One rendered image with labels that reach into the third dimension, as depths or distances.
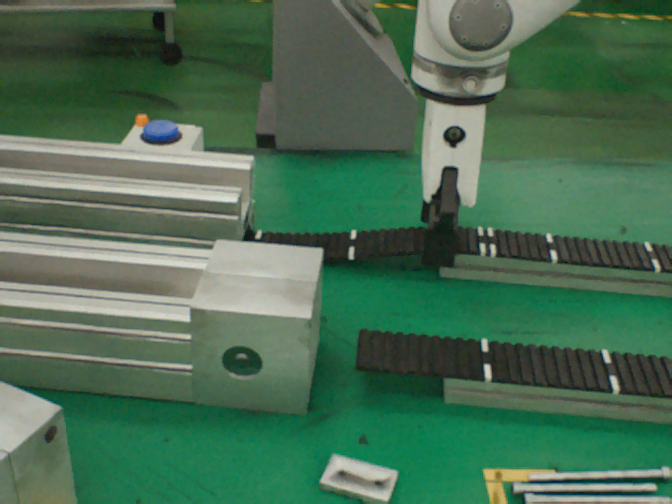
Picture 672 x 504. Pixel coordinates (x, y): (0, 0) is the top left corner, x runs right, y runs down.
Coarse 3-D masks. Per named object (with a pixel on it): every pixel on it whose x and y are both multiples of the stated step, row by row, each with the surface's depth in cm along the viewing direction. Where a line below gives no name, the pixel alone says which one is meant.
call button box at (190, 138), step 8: (136, 128) 97; (184, 128) 98; (192, 128) 98; (200, 128) 98; (128, 136) 95; (136, 136) 95; (184, 136) 96; (192, 136) 96; (200, 136) 97; (128, 144) 93; (136, 144) 93; (144, 144) 93; (152, 144) 93; (160, 144) 93; (168, 144) 94; (176, 144) 94; (184, 144) 94; (192, 144) 94; (200, 144) 98
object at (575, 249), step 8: (568, 240) 85; (576, 240) 85; (568, 248) 84; (576, 248) 84; (584, 248) 85; (568, 256) 83; (576, 256) 83; (584, 256) 83; (576, 264) 82; (584, 264) 82
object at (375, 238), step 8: (376, 232) 87; (384, 232) 87; (368, 240) 86; (376, 240) 86; (384, 240) 85; (368, 248) 85; (376, 248) 84; (384, 248) 84; (368, 256) 83; (376, 256) 83; (384, 256) 83
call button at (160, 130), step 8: (160, 120) 96; (144, 128) 94; (152, 128) 94; (160, 128) 94; (168, 128) 94; (176, 128) 95; (144, 136) 94; (152, 136) 93; (160, 136) 93; (168, 136) 94; (176, 136) 94
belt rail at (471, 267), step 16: (464, 256) 83; (480, 256) 83; (448, 272) 84; (464, 272) 84; (480, 272) 84; (496, 272) 84; (512, 272) 84; (528, 272) 84; (544, 272) 84; (560, 272) 83; (576, 272) 83; (592, 272) 83; (608, 272) 83; (624, 272) 82; (640, 272) 82; (656, 272) 82; (576, 288) 84; (592, 288) 84; (608, 288) 84; (624, 288) 83; (640, 288) 83; (656, 288) 83
